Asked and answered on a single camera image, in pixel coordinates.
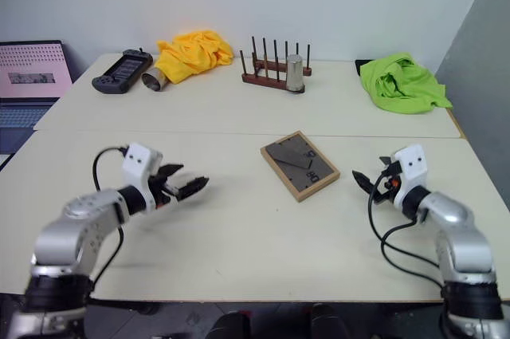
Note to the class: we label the yellow cloth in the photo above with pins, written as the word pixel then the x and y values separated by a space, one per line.
pixel 191 54

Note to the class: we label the black handheld game controller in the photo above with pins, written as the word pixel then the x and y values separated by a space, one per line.
pixel 121 72

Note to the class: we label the flat black object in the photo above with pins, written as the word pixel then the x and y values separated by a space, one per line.
pixel 360 64

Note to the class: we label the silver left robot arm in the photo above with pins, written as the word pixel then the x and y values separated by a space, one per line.
pixel 75 223

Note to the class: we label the brown wooden peg rack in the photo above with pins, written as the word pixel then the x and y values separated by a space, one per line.
pixel 263 73

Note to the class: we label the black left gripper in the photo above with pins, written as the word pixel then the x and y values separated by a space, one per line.
pixel 162 192

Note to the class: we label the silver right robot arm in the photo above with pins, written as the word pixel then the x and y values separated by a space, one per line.
pixel 458 231

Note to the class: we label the tall steel cup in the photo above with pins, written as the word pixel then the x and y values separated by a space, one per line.
pixel 295 73

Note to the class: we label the laptop with pink screen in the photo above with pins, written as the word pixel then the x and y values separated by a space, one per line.
pixel 32 72

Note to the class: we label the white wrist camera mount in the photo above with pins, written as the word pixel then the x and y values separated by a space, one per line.
pixel 138 163
pixel 412 171

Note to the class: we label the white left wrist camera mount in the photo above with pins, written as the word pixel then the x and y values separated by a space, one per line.
pixel 138 163

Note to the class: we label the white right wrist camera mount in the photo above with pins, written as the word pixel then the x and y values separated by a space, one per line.
pixel 412 171

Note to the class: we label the wide steel cup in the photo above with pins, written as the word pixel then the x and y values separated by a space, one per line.
pixel 156 80

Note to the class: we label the green cloth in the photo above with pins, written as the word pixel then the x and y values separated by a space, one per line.
pixel 398 81

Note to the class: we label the wooden picture frame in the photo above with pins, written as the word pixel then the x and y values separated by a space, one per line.
pixel 299 165

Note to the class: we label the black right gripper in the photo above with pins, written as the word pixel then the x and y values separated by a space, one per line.
pixel 384 191

